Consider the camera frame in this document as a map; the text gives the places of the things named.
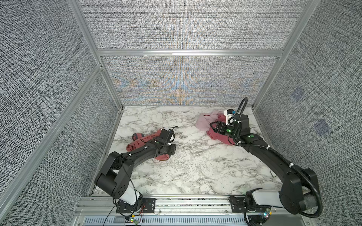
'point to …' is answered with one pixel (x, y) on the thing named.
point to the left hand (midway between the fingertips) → (172, 148)
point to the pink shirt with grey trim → (139, 140)
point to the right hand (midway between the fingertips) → (213, 124)
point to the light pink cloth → (203, 120)
